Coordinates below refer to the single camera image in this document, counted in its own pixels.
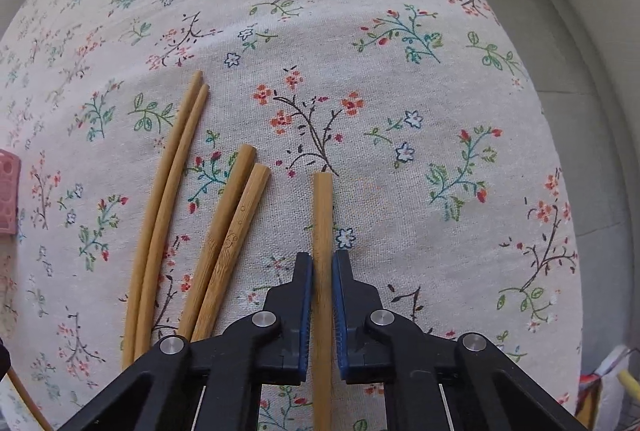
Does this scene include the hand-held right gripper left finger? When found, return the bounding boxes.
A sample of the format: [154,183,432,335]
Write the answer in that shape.
[57,252,315,431]

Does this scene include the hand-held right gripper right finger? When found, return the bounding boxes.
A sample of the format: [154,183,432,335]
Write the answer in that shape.
[331,250,590,431]

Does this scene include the pink perforated utensil basket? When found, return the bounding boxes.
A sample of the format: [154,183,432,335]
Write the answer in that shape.
[0,149,22,237]

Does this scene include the floral tablecloth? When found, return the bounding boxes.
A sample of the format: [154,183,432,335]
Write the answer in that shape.
[0,0,583,431]

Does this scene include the colourful bag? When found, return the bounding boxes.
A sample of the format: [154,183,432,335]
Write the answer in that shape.
[575,345,640,431]

